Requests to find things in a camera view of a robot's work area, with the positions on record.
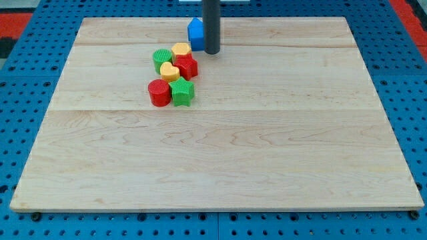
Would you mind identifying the yellow heart block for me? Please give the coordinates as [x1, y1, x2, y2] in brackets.
[159, 61, 180, 83]

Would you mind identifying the green cylinder block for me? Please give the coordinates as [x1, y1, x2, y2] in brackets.
[152, 49, 172, 74]

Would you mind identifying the red star block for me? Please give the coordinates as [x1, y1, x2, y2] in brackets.
[173, 54, 198, 81]

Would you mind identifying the red cylinder block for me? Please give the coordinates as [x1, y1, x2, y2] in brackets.
[148, 79, 171, 107]

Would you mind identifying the yellow hexagon block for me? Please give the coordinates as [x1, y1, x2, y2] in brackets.
[171, 42, 192, 61]

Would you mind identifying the blue house-shaped block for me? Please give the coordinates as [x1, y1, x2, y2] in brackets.
[187, 17, 205, 51]

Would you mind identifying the green star block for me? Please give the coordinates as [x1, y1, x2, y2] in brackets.
[169, 77, 195, 107]

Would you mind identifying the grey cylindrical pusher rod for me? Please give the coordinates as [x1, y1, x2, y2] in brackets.
[202, 0, 221, 55]

